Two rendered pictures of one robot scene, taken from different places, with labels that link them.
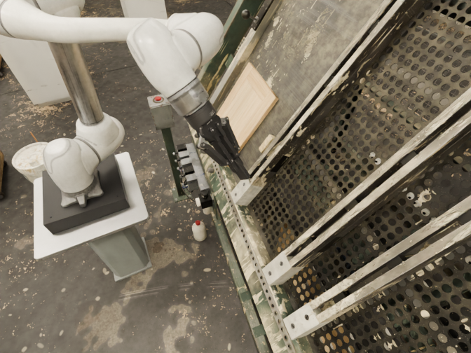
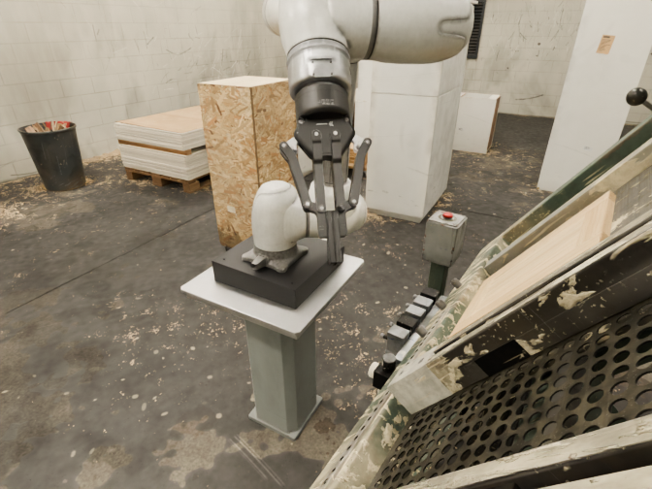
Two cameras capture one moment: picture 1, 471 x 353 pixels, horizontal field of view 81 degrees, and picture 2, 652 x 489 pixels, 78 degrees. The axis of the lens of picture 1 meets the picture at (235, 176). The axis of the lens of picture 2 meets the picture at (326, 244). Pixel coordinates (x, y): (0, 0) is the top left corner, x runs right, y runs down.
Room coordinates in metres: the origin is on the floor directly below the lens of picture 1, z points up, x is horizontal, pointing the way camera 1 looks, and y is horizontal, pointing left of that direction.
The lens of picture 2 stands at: (0.23, -0.39, 1.57)
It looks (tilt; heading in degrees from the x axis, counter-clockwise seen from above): 29 degrees down; 54
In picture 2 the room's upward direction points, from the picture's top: straight up
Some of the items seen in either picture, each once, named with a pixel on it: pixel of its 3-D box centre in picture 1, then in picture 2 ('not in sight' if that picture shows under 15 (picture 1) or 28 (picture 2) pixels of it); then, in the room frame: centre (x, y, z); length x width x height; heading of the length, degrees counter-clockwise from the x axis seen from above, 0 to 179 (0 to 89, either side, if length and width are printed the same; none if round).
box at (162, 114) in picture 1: (161, 112); (443, 239); (1.41, 0.46, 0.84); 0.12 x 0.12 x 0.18; 19
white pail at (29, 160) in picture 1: (42, 166); not in sight; (1.51, 1.56, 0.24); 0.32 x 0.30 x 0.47; 25
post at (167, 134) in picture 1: (174, 163); (429, 331); (1.41, 0.46, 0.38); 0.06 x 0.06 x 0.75; 19
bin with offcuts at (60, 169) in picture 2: not in sight; (56, 155); (0.37, 4.75, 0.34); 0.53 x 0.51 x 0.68; 115
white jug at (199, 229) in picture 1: (199, 229); not in sight; (1.01, 0.27, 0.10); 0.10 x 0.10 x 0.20
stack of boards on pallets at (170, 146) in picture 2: not in sight; (227, 134); (2.29, 4.66, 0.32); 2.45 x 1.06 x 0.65; 25
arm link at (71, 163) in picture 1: (68, 162); (277, 213); (0.84, 0.74, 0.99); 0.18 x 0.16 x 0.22; 154
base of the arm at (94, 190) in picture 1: (79, 187); (273, 250); (0.81, 0.74, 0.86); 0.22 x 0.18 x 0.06; 26
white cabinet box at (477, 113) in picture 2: not in sight; (472, 122); (5.34, 3.12, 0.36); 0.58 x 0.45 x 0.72; 115
